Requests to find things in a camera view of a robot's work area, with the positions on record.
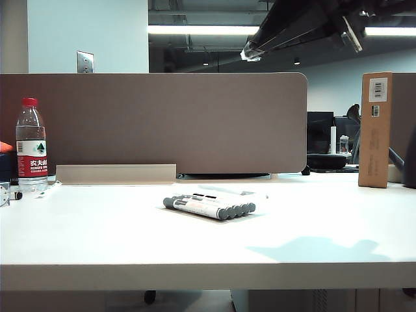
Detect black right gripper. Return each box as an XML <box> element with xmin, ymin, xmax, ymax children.
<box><xmin>240</xmin><ymin>0</ymin><xmax>416</xmax><ymax>63</ymax></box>

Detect tall brown cardboard box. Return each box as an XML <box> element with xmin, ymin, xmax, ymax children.
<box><xmin>357</xmin><ymin>71</ymin><xmax>393</xmax><ymax>189</ymax></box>

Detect markers in clear plastic bag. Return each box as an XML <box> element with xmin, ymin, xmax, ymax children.
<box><xmin>159</xmin><ymin>184</ymin><xmax>270</xmax><ymax>224</ymax></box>

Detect dark blue box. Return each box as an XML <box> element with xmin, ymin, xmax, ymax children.
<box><xmin>0</xmin><ymin>152</ymin><xmax>19</xmax><ymax>183</ymax></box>

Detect long ceiling light strip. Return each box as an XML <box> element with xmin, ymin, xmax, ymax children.
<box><xmin>148</xmin><ymin>25</ymin><xmax>416</xmax><ymax>36</ymax></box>

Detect dark office chair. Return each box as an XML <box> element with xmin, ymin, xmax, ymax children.
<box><xmin>345</xmin><ymin>103</ymin><xmax>362</xmax><ymax>165</ymax></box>

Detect black computer monitor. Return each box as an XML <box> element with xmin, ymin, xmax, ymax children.
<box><xmin>307</xmin><ymin>111</ymin><xmax>335</xmax><ymax>155</ymax></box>

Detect computer monitor with picture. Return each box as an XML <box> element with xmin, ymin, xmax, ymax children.
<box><xmin>334</xmin><ymin>116</ymin><xmax>360</xmax><ymax>154</ymax></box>

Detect small clear jar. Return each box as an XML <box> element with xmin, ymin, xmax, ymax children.
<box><xmin>339</xmin><ymin>134</ymin><xmax>352</xmax><ymax>155</ymax></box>

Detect black round cushion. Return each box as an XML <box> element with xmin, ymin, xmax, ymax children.
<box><xmin>306</xmin><ymin>153</ymin><xmax>348</xmax><ymax>170</ymax></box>

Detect large brown desk partition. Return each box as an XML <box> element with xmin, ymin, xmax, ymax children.
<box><xmin>0</xmin><ymin>71</ymin><xmax>308</xmax><ymax>176</ymax></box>

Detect white under-desk cabinet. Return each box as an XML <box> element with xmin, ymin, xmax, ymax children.
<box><xmin>229</xmin><ymin>288</ymin><xmax>416</xmax><ymax>312</ymax></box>

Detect red label water bottle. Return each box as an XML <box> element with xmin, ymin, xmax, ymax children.
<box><xmin>15</xmin><ymin>97</ymin><xmax>49</xmax><ymax>193</ymax></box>

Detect white printed paper strip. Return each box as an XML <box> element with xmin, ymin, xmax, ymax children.
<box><xmin>34</xmin><ymin>181</ymin><xmax>63</xmax><ymax>200</ymax></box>

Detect silver metal disc part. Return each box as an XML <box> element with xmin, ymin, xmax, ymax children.
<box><xmin>0</xmin><ymin>181</ymin><xmax>11</xmax><ymax>207</ymax></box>

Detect metal wall switch plate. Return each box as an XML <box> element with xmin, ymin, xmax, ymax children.
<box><xmin>76</xmin><ymin>50</ymin><xmax>95</xmax><ymax>74</ymax></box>

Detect beige partition bracket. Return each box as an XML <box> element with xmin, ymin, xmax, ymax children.
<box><xmin>55</xmin><ymin>163</ymin><xmax>177</xmax><ymax>186</ymax></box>

